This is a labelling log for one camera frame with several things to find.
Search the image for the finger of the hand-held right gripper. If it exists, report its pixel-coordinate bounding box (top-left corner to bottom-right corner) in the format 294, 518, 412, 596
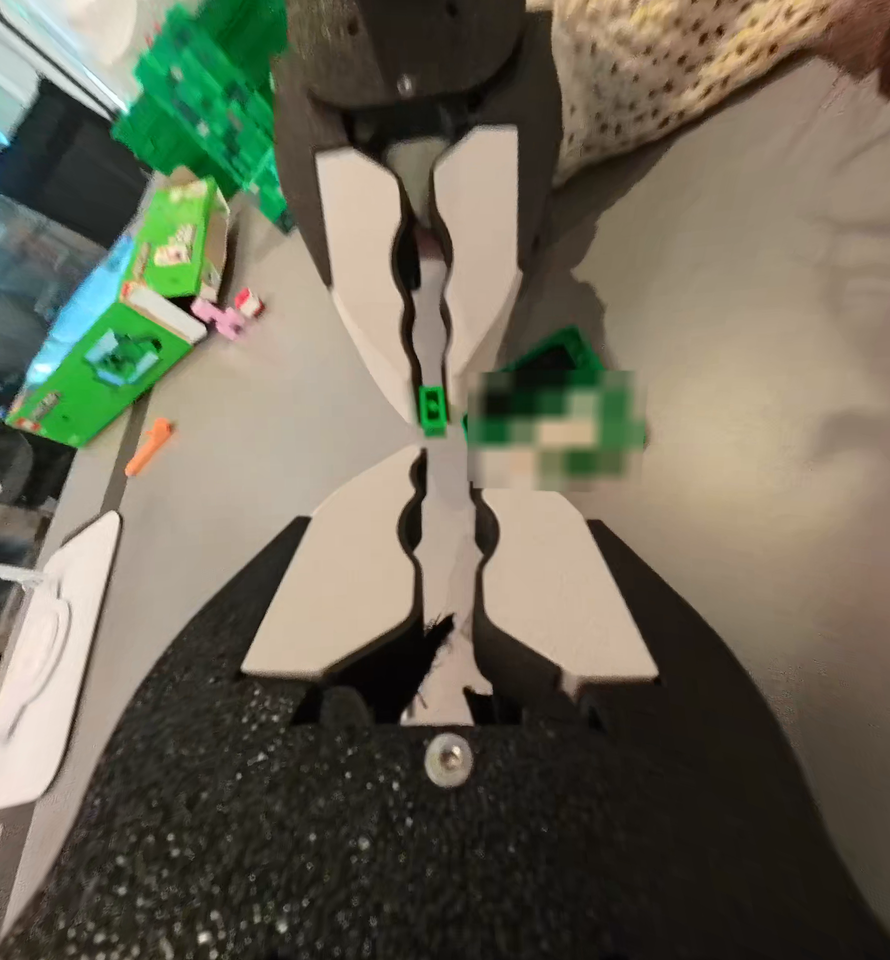
313, 144, 427, 429
431, 123, 524, 395

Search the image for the large green lego model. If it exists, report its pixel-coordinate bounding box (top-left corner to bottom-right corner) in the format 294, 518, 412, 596
111, 0, 296, 230

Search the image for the small green lego brick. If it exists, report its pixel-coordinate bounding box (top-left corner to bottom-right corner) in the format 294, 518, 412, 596
417, 384, 452, 438

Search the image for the green lego baseplate build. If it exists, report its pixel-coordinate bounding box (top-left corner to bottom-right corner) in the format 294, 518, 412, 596
501, 326, 607, 376

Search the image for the green lego set box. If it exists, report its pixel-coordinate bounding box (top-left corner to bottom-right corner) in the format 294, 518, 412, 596
6, 176, 230, 451

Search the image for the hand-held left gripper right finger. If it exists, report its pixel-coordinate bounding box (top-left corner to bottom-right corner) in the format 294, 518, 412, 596
471, 486, 659, 695

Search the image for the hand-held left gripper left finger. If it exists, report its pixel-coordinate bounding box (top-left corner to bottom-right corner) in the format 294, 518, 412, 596
241, 448, 427, 682

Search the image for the orange brick separator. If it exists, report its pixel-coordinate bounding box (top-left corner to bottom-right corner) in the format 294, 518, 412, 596
125, 417, 176, 478

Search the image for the white book stand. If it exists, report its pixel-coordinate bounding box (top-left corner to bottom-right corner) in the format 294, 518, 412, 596
0, 476, 125, 826

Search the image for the pink lego pig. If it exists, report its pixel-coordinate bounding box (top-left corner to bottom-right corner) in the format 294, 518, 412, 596
192, 296, 254, 340

